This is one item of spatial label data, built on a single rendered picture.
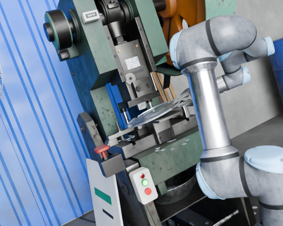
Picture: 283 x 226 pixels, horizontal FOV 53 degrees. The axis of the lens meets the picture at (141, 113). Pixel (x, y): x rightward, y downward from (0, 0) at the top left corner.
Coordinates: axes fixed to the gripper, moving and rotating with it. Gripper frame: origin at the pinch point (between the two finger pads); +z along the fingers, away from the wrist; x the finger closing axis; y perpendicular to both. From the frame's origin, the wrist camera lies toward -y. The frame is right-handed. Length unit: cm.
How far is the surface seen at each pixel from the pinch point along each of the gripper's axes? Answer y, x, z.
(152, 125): 6.7, 4.6, 13.6
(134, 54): -4.8, -30.6, 9.9
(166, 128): 3.3, 9.1, 9.0
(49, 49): -88, -76, 96
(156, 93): -8.9, -7.8, 8.7
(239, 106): -200, 54, -31
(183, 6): -22, -43, -21
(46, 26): 13, -58, 38
